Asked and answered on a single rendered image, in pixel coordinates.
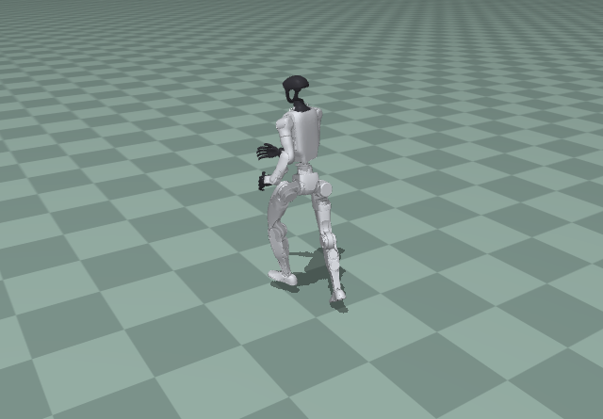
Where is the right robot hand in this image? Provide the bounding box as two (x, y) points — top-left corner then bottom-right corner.
(256, 143), (284, 160)

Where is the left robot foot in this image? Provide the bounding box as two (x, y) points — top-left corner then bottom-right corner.
(268, 270), (298, 285)

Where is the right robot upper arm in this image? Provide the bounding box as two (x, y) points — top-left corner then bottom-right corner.
(314, 107), (322, 146)

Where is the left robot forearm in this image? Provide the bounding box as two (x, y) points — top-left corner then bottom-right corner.
(264, 153), (289, 185)

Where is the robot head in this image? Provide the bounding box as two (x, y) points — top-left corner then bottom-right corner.
(283, 75), (310, 112)

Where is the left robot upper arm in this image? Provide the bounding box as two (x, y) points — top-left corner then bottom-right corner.
(276, 115), (295, 165)

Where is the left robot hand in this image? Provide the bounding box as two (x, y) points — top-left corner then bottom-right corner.
(258, 171), (271, 191)

